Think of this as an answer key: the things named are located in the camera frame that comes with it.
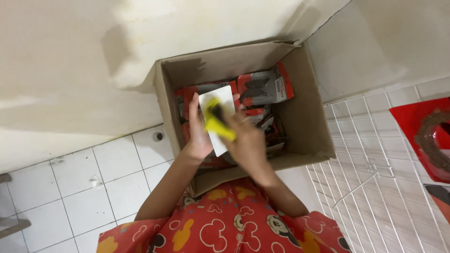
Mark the white paper scrap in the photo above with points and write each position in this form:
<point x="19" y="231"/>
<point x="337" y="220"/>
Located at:
<point x="95" y="181"/>

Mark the yellow cleaning cloth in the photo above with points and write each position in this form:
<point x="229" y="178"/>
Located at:
<point x="216" y="123"/>

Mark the person's right hand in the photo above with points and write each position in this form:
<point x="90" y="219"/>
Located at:
<point x="250" y="147"/>

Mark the person's left hand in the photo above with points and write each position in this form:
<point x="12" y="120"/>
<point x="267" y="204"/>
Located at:
<point x="199" y="138"/>

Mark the large red gasket packet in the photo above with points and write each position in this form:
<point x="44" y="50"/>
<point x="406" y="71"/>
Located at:
<point x="411" y="119"/>

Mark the white card packet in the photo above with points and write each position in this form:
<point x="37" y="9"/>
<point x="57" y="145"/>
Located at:
<point x="225" y="96"/>

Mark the red cartoon print dress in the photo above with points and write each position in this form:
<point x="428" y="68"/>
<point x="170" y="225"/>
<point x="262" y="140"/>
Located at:
<point x="228" y="225"/>

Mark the red brake pad packet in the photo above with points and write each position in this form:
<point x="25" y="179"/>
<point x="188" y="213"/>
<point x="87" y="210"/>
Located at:
<point x="263" y="86"/>

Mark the brown cardboard box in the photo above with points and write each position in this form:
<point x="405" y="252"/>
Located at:
<point x="309" y="116"/>

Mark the red and black packet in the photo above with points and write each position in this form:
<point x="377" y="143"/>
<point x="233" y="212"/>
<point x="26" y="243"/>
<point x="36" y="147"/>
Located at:
<point x="441" y="200"/>

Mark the person's right fingers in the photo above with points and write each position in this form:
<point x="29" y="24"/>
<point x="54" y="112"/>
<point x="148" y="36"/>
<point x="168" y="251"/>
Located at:
<point x="239" y="124"/>

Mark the heap of red packets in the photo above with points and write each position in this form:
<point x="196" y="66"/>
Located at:
<point x="265" y="124"/>

